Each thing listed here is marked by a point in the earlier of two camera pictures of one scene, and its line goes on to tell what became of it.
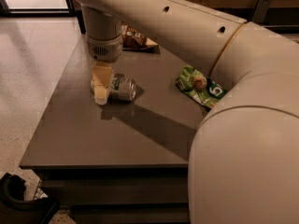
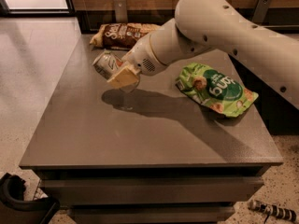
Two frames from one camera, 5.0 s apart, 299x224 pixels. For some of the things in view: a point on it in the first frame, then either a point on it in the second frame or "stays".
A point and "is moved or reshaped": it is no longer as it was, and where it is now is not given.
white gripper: x=105 y=49 → x=140 y=56
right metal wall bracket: x=263 y=7 stays
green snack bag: x=205 y=90 stays
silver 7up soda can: x=121 y=88 is moved or reshaped
